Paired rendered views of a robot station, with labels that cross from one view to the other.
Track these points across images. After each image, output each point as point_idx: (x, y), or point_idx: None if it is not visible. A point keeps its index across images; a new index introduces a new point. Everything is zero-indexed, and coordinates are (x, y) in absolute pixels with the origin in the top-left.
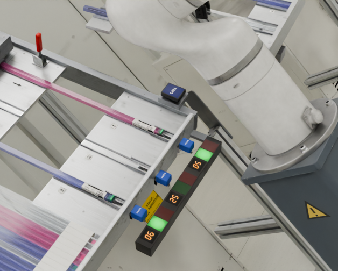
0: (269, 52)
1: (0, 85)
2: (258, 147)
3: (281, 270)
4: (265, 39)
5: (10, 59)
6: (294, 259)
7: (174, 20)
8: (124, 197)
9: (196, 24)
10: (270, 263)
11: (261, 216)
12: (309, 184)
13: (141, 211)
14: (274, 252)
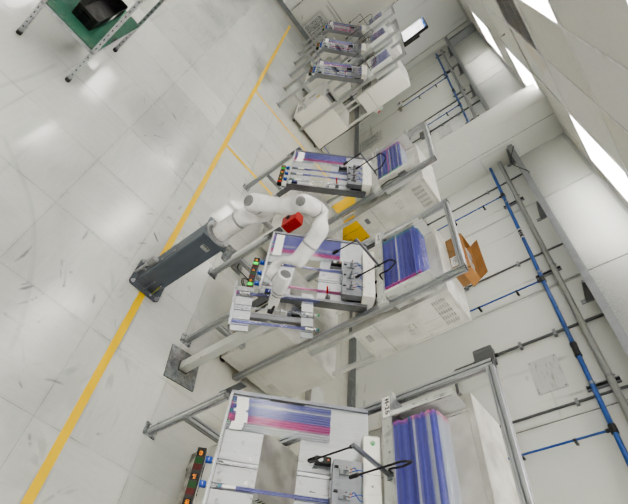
0: (229, 218)
1: (334, 287)
2: (228, 240)
3: (214, 375)
4: (239, 301)
5: (339, 297)
6: (209, 377)
7: None
8: (269, 265)
9: (251, 214)
10: (220, 385)
11: (226, 331)
12: None
13: (261, 261)
14: (219, 391)
